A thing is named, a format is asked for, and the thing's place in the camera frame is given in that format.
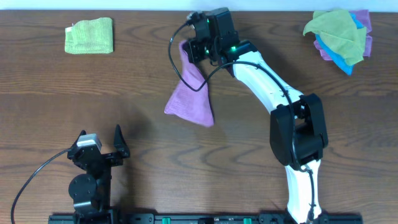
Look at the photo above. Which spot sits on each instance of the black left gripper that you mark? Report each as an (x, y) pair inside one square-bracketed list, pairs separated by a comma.
[(104, 158)]

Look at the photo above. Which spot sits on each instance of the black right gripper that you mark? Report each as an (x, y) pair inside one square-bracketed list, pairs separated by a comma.
[(193, 51)]

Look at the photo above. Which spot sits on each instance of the purple microfiber cloth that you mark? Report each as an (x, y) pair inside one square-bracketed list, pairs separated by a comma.
[(187, 104), (367, 28)]

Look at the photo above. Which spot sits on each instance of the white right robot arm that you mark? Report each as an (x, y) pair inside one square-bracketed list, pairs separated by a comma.
[(297, 123)]

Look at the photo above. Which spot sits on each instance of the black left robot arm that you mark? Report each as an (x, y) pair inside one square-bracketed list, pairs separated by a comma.
[(91, 191)]

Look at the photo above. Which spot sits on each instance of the folded green microfiber cloth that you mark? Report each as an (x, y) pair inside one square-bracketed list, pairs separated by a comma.
[(90, 37)]

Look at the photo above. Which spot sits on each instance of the green crumpled microfiber cloth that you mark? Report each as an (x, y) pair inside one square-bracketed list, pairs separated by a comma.
[(340, 33)]

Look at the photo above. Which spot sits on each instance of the blue microfiber cloth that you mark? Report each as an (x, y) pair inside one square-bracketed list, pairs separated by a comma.
[(336, 58)]

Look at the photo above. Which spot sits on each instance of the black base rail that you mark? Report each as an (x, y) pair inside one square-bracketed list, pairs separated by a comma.
[(148, 218)]

